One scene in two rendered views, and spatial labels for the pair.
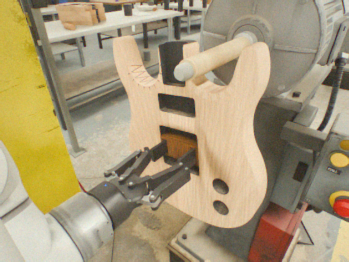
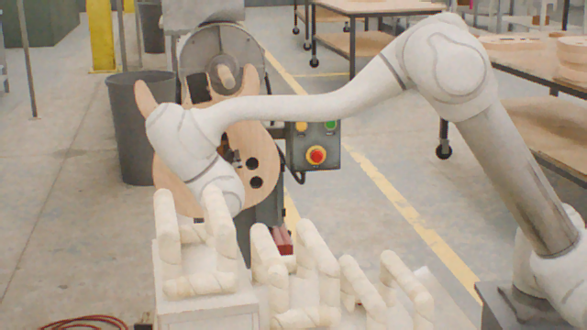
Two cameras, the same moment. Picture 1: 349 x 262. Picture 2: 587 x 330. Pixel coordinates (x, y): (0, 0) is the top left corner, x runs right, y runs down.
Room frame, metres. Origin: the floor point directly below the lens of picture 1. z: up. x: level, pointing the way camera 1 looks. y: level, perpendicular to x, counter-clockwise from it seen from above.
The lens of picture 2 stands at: (-0.98, 1.22, 1.61)
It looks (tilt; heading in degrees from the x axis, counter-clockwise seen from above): 18 degrees down; 312
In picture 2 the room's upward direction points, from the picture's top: 1 degrees counter-clockwise
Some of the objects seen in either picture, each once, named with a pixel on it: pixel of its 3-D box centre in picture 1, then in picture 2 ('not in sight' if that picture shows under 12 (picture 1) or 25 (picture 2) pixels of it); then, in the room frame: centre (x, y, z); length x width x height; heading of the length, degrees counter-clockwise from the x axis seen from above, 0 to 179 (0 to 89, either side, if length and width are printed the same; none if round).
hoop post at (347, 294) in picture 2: not in sight; (346, 286); (-0.28, 0.28, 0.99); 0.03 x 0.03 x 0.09
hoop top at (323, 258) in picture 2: not in sight; (315, 247); (-0.30, 0.39, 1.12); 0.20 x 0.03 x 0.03; 144
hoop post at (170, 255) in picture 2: not in sight; (171, 267); (-0.22, 0.64, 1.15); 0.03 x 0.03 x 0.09
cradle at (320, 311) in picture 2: not in sight; (305, 317); (-0.35, 0.48, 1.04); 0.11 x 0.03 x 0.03; 55
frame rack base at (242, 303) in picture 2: not in sight; (203, 314); (-0.18, 0.55, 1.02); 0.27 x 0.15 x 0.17; 145
